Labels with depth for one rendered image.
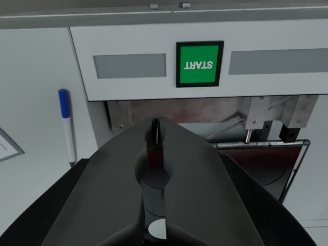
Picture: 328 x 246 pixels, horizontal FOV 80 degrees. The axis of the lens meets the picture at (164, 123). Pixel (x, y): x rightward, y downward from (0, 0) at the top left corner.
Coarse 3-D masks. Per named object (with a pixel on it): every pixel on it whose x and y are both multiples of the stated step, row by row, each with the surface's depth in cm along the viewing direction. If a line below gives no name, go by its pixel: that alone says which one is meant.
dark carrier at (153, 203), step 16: (160, 160) 41; (240, 160) 42; (256, 160) 42; (272, 160) 42; (288, 160) 42; (144, 176) 44; (160, 176) 44; (256, 176) 44; (272, 176) 44; (288, 176) 44; (144, 192) 46; (160, 192) 47; (272, 192) 47; (144, 208) 50; (160, 208) 50; (144, 224) 53; (160, 240) 58
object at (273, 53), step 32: (96, 32) 23; (128, 32) 23; (160, 32) 23; (192, 32) 23; (224, 32) 23; (256, 32) 23; (288, 32) 23; (320, 32) 23; (96, 64) 25; (128, 64) 25; (160, 64) 25; (224, 64) 25; (256, 64) 25; (288, 64) 25; (320, 64) 26; (96, 96) 27; (128, 96) 27; (160, 96) 27; (192, 96) 27; (224, 96) 27
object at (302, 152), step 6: (300, 150) 41; (306, 150) 40; (300, 156) 41; (300, 162) 42; (294, 168) 43; (294, 174) 44; (288, 180) 45; (288, 186) 46; (282, 192) 48; (282, 198) 48; (282, 204) 49
